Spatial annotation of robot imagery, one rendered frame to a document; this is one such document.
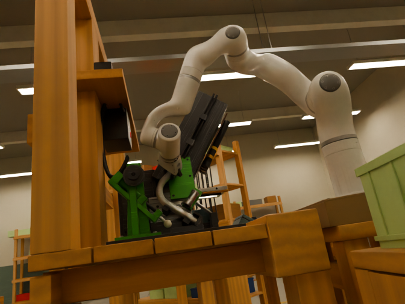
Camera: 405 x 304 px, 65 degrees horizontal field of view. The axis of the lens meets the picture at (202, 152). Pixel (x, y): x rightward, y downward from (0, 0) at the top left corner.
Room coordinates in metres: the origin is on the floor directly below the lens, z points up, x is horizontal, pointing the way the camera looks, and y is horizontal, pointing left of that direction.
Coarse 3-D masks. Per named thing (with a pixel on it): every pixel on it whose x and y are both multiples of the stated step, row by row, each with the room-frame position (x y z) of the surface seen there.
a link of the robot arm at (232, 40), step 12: (216, 36) 1.02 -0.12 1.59; (228, 36) 0.98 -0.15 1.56; (240, 36) 0.99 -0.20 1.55; (192, 48) 1.09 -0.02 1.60; (204, 48) 1.07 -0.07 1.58; (216, 48) 1.03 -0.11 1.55; (228, 48) 1.01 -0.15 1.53; (240, 48) 1.02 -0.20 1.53; (192, 60) 1.08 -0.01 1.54; (204, 60) 1.09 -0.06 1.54; (180, 72) 1.11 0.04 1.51; (192, 72) 1.09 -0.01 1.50
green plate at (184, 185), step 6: (186, 162) 1.45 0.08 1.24; (186, 168) 1.44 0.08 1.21; (186, 174) 1.43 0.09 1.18; (192, 174) 1.43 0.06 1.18; (168, 180) 1.41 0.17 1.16; (174, 180) 1.41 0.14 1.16; (180, 180) 1.42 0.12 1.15; (186, 180) 1.42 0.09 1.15; (192, 180) 1.42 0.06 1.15; (174, 186) 1.40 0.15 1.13; (180, 186) 1.41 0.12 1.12; (186, 186) 1.41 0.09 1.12; (192, 186) 1.41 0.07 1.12; (174, 192) 1.40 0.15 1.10; (180, 192) 1.40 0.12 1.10; (186, 192) 1.40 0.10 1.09; (174, 198) 1.39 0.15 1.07; (180, 198) 1.40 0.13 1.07
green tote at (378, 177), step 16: (384, 160) 0.59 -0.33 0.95; (400, 160) 0.55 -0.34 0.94; (368, 176) 0.65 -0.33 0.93; (384, 176) 0.61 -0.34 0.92; (400, 176) 0.56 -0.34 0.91; (368, 192) 0.68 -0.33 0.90; (384, 192) 0.63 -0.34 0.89; (400, 192) 0.57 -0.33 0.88; (384, 208) 0.64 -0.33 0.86; (400, 208) 0.59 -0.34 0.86; (384, 224) 0.65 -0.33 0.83; (400, 224) 0.61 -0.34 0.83; (384, 240) 0.67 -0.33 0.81; (400, 240) 0.62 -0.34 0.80
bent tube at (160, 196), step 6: (168, 174) 1.38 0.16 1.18; (162, 180) 1.37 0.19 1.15; (156, 186) 1.37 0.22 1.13; (162, 186) 1.37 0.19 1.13; (156, 192) 1.36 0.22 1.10; (162, 192) 1.36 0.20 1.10; (162, 198) 1.34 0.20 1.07; (162, 204) 1.35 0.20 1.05; (168, 204) 1.34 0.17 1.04; (174, 204) 1.35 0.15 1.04; (174, 210) 1.34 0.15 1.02; (180, 210) 1.34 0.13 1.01; (180, 216) 1.35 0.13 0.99; (186, 216) 1.34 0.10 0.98; (192, 216) 1.34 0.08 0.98; (192, 222) 1.34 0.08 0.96
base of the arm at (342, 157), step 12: (336, 144) 1.00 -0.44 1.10; (348, 144) 1.00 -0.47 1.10; (324, 156) 1.06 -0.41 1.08; (336, 156) 1.01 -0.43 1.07; (348, 156) 1.00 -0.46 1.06; (360, 156) 1.00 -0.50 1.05; (336, 168) 1.02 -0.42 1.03; (348, 168) 1.00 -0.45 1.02; (336, 180) 1.03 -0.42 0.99; (348, 180) 1.00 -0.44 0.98; (360, 180) 1.00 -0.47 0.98; (336, 192) 1.05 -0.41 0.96; (348, 192) 1.01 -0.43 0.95; (360, 192) 0.97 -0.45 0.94
